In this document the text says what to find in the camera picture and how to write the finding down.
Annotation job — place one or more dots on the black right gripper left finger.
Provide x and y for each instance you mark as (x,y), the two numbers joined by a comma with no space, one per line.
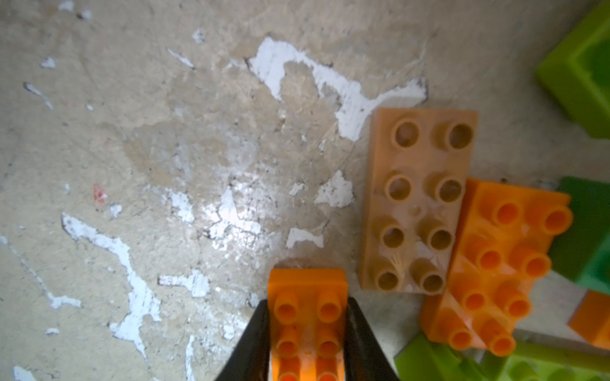
(251,356)

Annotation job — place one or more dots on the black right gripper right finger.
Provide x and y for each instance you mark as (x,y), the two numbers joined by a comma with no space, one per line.
(363,356)

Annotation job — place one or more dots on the orange brick front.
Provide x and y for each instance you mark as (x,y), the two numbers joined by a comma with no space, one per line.
(308,321)

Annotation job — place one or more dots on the orange brick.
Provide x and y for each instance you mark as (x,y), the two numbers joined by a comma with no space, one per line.
(501,249)
(591,319)
(308,321)

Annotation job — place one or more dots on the tan brick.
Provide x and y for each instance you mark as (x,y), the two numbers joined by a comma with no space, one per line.
(418,162)

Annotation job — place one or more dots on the small lime brick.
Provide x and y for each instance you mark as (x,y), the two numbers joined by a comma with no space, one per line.
(425,360)

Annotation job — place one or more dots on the orange brick beside green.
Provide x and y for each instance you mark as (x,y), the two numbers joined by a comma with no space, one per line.
(591,319)

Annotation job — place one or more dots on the green square brick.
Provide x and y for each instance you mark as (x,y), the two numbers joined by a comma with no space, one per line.
(581,254)

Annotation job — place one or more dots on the lime brick upside down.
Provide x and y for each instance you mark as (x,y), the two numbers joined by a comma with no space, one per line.
(576,73)

